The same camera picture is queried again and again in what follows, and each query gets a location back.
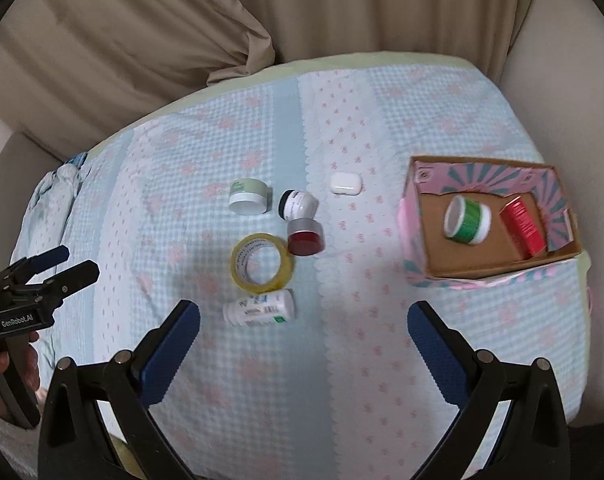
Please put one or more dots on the red jar with silver lid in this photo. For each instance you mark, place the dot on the red jar with silver lid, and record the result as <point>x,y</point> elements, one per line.
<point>306,237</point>

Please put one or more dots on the green jar with white lid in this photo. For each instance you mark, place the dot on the green jar with white lid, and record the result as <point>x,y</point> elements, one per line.
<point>467,220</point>

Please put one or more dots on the light blue floral blanket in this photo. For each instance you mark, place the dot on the light blue floral blanket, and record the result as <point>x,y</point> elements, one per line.
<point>302,210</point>

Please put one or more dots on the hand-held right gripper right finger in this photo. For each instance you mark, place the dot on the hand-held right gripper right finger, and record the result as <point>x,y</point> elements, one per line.
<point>437,347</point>

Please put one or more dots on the red container in box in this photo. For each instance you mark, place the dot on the red container in box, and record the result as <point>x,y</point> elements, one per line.
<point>523,227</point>

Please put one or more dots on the white jar with black lid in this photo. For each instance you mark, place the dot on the white jar with black lid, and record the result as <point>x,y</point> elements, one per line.
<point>298,205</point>

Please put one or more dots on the yellow tape roll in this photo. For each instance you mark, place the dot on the yellow tape roll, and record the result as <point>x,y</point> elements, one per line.
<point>262,262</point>

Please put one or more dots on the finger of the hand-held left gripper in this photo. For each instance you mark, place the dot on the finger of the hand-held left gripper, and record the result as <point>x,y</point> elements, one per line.
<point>74,277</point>
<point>44,258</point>

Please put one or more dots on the white pill bottle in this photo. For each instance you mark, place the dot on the white pill bottle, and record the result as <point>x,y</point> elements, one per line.
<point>259,308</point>

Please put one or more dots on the pink cardboard box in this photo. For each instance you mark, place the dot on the pink cardboard box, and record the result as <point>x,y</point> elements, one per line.
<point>492,220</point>

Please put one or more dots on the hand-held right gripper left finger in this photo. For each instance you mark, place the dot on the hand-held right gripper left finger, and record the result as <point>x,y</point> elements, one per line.
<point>169,347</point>

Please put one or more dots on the person's left hand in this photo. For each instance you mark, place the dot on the person's left hand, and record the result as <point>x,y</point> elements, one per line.
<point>11,370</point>

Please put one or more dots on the pale green cream jar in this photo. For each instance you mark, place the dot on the pale green cream jar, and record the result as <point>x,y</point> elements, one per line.
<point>249,196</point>

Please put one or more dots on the white earbuds case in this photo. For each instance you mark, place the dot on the white earbuds case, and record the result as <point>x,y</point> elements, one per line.
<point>345,183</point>

